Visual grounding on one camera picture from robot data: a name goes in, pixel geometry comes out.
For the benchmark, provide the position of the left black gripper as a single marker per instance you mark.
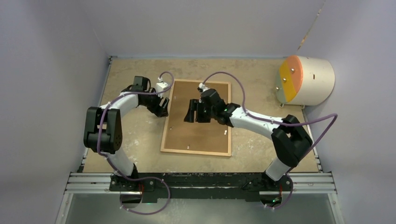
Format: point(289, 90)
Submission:
point(156, 109)

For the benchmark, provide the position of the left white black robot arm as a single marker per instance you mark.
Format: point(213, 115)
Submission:
point(103, 127)

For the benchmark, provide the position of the aluminium rail frame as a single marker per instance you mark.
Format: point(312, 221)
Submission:
point(88, 200)

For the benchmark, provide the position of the white cylinder with coloured face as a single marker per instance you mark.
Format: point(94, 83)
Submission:
point(304, 81)

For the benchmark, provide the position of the light wooden picture frame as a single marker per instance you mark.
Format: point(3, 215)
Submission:
point(164, 130)

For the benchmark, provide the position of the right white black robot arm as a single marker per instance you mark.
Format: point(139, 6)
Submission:
point(291, 141)

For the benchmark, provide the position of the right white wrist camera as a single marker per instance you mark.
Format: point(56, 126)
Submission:
point(202, 87)

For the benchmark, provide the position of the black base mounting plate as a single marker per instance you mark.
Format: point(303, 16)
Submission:
point(250, 187)

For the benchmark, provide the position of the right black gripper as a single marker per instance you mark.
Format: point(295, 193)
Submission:
point(195, 105)

